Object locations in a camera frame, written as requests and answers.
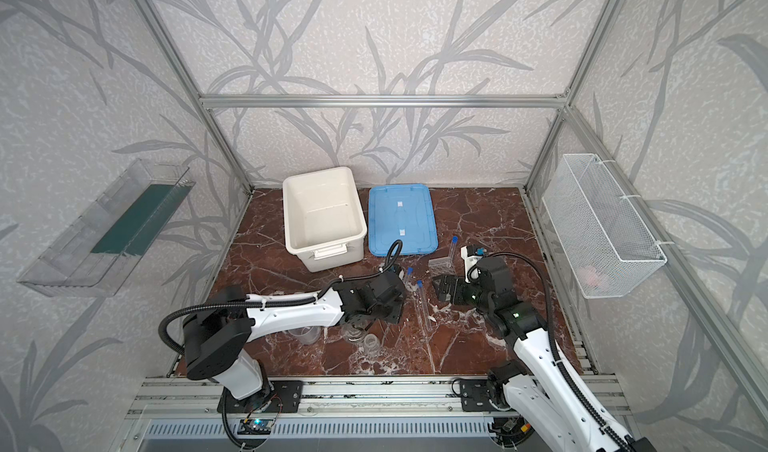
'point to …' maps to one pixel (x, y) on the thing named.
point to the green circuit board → (255, 426)
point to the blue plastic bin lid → (404, 213)
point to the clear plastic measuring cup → (306, 335)
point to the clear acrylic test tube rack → (441, 267)
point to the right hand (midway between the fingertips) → (446, 271)
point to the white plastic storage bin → (324, 225)
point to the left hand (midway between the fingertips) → (406, 302)
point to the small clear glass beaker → (371, 345)
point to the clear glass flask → (353, 332)
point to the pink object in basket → (591, 276)
